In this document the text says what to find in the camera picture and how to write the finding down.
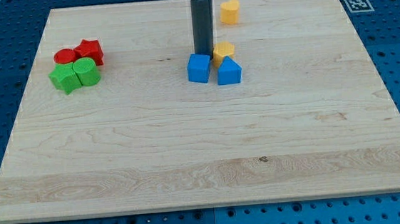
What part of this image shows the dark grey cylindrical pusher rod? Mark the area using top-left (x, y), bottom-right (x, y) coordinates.
top-left (190, 0), bottom-right (214, 58)

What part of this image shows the blue cube block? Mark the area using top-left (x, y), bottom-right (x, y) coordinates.
top-left (187, 54), bottom-right (210, 83)

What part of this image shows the blue triangle block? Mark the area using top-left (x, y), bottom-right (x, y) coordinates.
top-left (217, 56), bottom-right (242, 86)

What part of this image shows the yellow heart block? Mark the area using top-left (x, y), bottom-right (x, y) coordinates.
top-left (220, 0), bottom-right (240, 25)

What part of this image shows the yellow hexagon block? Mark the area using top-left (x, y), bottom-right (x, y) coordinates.
top-left (212, 41), bottom-right (235, 68)

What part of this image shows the red star block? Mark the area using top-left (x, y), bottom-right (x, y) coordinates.
top-left (74, 39), bottom-right (104, 66)

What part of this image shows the green cylinder block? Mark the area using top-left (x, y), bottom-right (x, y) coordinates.
top-left (73, 57), bottom-right (101, 86)

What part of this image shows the red cylinder block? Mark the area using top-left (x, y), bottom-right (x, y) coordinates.
top-left (53, 48), bottom-right (78, 64)

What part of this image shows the green star block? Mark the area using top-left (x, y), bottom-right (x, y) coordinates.
top-left (48, 62), bottom-right (82, 95)

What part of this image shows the light wooden board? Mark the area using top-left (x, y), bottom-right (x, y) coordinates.
top-left (0, 0), bottom-right (400, 224)

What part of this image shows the white fiducial marker tag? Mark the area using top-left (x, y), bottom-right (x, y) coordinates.
top-left (344, 0), bottom-right (374, 14)

